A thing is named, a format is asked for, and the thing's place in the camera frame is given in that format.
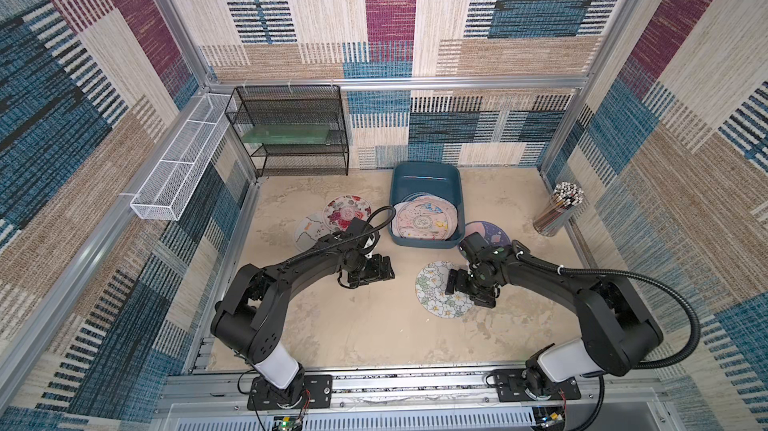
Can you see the black wire mesh shelf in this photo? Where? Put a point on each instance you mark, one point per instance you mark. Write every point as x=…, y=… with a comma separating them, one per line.
x=255, y=106

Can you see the purple space bunny coaster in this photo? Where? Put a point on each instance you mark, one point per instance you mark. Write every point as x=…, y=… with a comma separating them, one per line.
x=490, y=232

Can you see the white wire mesh basket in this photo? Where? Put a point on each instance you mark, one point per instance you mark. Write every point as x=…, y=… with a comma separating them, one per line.
x=168, y=189

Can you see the teal plastic storage box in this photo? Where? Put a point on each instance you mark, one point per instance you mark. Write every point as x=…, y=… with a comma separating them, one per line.
x=414, y=179

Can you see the green board on shelf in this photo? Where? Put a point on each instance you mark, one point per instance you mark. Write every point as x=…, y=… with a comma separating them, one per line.
x=287, y=134

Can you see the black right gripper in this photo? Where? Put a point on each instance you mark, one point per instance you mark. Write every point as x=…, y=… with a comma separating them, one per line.
x=468, y=286

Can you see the white cat coaster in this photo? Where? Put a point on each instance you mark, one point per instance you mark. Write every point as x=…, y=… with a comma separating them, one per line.
x=309, y=231

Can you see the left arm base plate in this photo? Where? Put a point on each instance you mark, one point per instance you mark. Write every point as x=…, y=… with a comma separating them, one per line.
x=312, y=392

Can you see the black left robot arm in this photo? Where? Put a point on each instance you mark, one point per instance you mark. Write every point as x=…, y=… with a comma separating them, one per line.
x=251, y=316

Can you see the white green floral coaster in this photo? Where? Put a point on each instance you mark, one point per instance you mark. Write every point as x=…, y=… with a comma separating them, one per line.
x=430, y=286

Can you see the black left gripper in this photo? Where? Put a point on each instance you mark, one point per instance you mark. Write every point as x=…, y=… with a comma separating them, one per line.
x=378, y=275

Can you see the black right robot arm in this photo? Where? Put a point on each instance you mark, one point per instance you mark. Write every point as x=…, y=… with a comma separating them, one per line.
x=617, y=329

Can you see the clear cup of pencils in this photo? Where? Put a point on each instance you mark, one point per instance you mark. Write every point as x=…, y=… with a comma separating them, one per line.
x=563, y=201

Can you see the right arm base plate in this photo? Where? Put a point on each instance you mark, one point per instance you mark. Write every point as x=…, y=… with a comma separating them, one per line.
x=522, y=385

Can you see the white colourful doodle coaster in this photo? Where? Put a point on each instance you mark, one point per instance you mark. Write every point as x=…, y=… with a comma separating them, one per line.
x=425, y=217

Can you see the red rose floral coaster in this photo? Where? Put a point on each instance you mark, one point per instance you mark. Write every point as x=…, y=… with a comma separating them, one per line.
x=341, y=211

